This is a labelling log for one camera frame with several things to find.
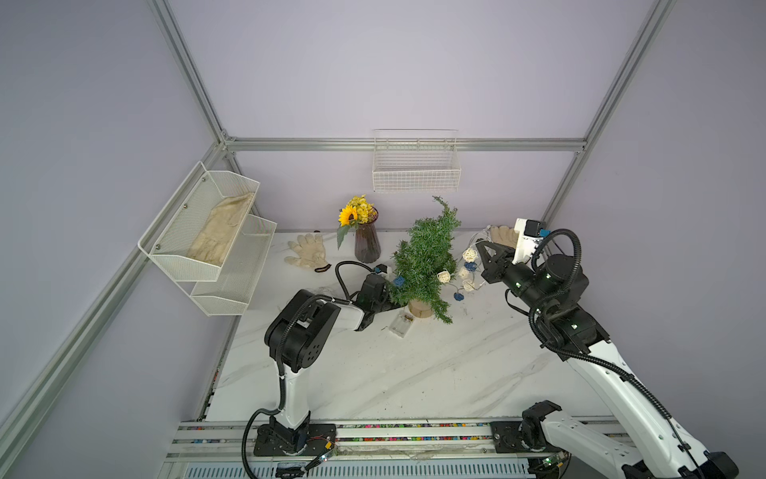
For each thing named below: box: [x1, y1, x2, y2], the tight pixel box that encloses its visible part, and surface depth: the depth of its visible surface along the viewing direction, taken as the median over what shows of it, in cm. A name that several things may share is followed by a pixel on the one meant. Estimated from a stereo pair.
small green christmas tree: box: [390, 196, 462, 324], surface depth 75 cm
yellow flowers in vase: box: [337, 194, 383, 263], surface depth 97 cm
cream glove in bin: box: [187, 191, 255, 265], surface depth 81 cm
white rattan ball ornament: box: [461, 247, 478, 263], surface depth 65 cm
